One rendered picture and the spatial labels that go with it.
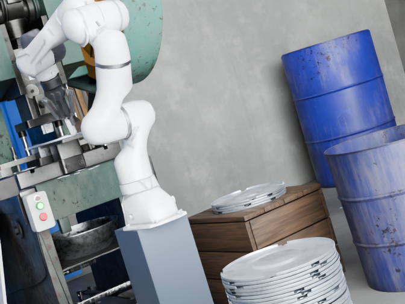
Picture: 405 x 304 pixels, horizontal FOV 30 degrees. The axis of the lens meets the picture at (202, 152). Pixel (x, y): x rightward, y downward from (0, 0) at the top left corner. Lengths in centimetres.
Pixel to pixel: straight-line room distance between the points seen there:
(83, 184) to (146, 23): 68
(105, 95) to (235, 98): 270
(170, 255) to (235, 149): 260
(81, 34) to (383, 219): 110
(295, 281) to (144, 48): 155
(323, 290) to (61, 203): 135
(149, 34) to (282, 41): 236
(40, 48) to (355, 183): 112
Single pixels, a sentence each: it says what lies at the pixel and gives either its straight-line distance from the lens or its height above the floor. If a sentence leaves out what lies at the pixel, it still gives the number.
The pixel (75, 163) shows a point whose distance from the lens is 299.
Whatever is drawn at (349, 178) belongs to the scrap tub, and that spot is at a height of 40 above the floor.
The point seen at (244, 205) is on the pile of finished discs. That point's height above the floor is 36.
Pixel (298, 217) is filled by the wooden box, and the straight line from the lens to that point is 276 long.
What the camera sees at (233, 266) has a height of 35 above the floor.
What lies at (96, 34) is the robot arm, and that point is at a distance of 233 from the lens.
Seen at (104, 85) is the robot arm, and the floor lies 90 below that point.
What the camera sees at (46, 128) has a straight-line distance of 312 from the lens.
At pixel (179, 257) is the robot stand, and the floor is 32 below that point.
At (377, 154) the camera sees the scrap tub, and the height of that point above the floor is 46.
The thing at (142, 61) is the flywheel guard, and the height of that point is 99.
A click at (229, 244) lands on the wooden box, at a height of 25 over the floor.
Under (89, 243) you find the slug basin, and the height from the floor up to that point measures 36.
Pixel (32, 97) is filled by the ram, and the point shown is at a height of 97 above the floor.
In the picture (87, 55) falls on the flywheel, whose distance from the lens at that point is 347.
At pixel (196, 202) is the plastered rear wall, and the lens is 475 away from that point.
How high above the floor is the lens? 79
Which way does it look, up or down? 4 degrees down
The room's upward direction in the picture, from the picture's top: 17 degrees counter-clockwise
